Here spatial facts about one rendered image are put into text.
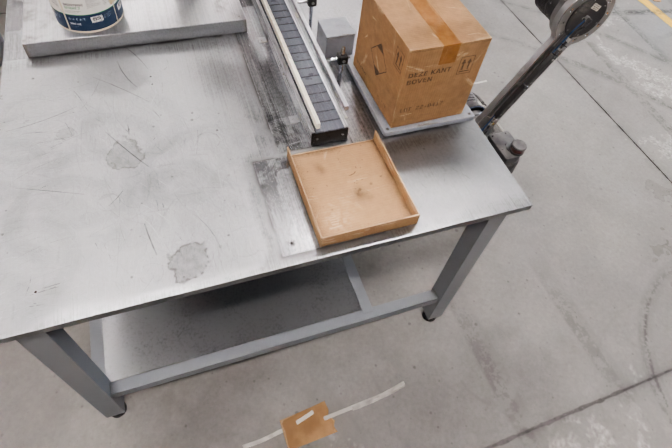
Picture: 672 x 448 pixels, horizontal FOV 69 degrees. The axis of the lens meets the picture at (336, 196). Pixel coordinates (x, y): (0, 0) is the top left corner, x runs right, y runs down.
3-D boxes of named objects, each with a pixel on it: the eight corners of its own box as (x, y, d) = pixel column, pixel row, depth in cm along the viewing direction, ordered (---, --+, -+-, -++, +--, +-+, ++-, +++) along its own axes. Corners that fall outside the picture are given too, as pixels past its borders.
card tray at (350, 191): (286, 156, 135) (287, 146, 132) (374, 139, 142) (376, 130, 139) (320, 247, 119) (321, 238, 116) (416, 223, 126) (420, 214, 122)
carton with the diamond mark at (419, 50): (352, 63, 159) (364, -15, 137) (418, 53, 165) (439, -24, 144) (390, 128, 142) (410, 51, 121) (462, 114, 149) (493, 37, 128)
